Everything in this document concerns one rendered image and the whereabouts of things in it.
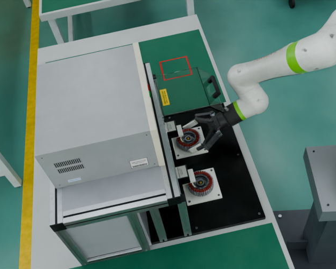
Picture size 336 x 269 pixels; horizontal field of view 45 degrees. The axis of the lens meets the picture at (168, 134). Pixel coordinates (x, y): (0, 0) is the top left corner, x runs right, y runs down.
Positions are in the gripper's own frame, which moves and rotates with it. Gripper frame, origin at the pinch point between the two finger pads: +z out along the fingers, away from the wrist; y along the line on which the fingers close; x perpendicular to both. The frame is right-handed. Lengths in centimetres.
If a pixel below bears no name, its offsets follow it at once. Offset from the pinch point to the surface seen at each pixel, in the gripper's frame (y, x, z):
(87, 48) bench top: -87, -16, 43
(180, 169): 23.2, -13.8, 1.1
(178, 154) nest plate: 6.0, -0.9, 6.4
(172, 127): 1.1, -13.6, 0.7
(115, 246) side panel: 45, -19, 33
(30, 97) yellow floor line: -136, 20, 137
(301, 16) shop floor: -166, 130, -77
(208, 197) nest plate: 30.8, 2.6, -0.5
